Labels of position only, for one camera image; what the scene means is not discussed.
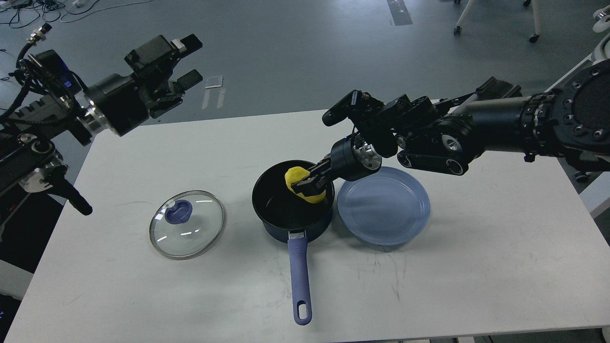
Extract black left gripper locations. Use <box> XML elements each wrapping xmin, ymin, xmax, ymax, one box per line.
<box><xmin>78</xmin><ymin>33</ymin><xmax>203</xmax><ymax>137</ymax></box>

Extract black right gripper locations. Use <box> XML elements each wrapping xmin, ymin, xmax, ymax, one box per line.
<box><xmin>292</xmin><ymin>135</ymin><xmax>383</xmax><ymax>197</ymax></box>

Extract yellow potato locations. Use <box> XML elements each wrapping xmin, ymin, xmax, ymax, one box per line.
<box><xmin>284</xmin><ymin>166</ymin><xmax>326</xmax><ymax>204</ymax></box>

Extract glass pot lid blue knob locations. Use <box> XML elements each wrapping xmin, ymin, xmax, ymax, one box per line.
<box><xmin>149</xmin><ymin>190</ymin><xmax>225</xmax><ymax>260</ymax></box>

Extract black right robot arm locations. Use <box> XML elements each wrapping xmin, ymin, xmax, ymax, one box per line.
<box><xmin>284</xmin><ymin>60</ymin><xmax>610</xmax><ymax>198</ymax></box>

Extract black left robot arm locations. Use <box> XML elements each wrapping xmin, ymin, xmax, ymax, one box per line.
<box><xmin>0</xmin><ymin>23</ymin><xmax>203</xmax><ymax>225</ymax></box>

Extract blue plate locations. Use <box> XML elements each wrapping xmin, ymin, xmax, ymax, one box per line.
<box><xmin>337</xmin><ymin>167</ymin><xmax>431</xmax><ymax>247</ymax></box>

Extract white chair legs with casters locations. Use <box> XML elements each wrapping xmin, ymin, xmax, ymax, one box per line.
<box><xmin>453</xmin><ymin>0</ymin><xmax>544</xmax><ymax>43</ymax></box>

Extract black box at left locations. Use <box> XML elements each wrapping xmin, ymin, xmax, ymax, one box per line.
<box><xmin>0</xmin><ymin>194</ymin><xmax>62</xmax><ymax>273</ymax></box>

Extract black pot with blue handle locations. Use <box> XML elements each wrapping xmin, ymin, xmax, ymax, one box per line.
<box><xmin>251</xmin><ymin>159</ymin><xmax>334</xmax><ymax>325</ymax></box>

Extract tangled cables on floor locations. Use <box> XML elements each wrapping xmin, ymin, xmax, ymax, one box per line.
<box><xmin>0</xmin><ymin>0</ymin><xmax>158</xmax><ymax>30</ymax></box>

